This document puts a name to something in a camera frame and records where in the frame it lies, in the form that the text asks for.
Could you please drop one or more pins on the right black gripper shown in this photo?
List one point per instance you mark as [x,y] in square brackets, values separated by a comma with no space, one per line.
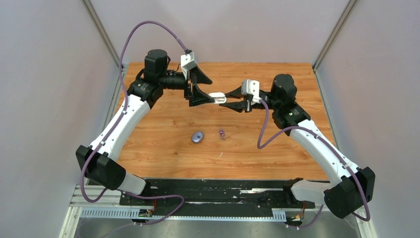
[239,106]

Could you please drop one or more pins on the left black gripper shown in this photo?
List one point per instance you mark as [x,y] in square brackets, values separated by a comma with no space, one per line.
[196,97]

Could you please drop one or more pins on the white earbud charging case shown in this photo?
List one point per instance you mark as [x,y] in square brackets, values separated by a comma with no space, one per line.
[218,97]

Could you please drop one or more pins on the blue-grey earbud case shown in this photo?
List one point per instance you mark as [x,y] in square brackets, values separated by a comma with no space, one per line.
[197,137]

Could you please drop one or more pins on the right aluminium frame post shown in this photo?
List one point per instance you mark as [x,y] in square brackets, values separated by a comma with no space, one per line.
[349,7]

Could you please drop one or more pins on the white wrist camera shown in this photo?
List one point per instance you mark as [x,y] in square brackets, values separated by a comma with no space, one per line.
[187,62]
[251,88]

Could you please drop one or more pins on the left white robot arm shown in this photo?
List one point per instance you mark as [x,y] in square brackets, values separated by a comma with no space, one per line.
[98,161]

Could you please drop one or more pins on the aluminium frame post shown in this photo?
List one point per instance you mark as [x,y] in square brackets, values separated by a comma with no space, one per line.
[349,7]
[92,13]

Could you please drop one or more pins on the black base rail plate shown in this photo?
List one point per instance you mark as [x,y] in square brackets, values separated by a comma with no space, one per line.
[217,198]

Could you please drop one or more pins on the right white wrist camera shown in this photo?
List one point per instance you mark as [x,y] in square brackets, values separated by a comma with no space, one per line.
[251,88]

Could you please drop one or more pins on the left aluminium frame post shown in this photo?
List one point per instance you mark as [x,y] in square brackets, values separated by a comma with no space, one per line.
[92,13]

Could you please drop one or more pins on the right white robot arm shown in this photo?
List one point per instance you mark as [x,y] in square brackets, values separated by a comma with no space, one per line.
[349,187]

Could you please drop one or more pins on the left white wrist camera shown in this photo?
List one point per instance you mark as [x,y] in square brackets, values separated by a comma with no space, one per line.
[187,62]

